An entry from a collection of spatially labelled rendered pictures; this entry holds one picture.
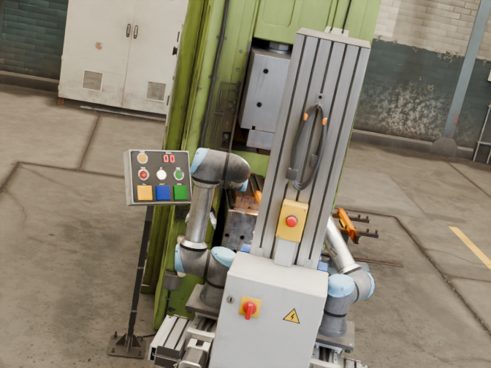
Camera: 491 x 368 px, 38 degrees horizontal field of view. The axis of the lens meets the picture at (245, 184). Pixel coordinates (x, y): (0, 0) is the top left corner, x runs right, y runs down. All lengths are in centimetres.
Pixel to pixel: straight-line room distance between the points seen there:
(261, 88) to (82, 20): 552
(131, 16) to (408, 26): 379
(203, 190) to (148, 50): 623
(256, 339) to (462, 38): 840
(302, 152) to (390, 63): 780
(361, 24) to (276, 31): 46
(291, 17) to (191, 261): 152
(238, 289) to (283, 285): 15
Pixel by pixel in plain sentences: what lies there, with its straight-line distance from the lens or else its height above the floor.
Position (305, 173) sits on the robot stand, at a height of 157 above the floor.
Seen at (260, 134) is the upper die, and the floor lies 135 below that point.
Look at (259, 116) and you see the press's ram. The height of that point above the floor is 144.
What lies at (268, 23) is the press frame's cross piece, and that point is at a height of 191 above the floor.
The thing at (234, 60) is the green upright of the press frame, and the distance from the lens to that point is 383.
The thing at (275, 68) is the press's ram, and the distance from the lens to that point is 372.
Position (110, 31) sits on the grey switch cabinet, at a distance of 901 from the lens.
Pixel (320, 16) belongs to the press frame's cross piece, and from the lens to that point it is 387.
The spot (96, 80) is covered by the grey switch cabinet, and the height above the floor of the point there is 39.
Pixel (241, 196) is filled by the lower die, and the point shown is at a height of 98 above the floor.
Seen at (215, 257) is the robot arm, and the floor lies 103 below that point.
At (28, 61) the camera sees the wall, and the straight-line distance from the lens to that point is 987.
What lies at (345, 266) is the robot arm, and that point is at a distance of 308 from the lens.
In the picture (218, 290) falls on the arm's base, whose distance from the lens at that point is 299.
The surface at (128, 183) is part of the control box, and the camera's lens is 361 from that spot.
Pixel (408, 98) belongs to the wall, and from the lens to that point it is 1036.
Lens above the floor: 224
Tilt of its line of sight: 18 degrees down
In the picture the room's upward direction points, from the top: 11 degrees clockwise
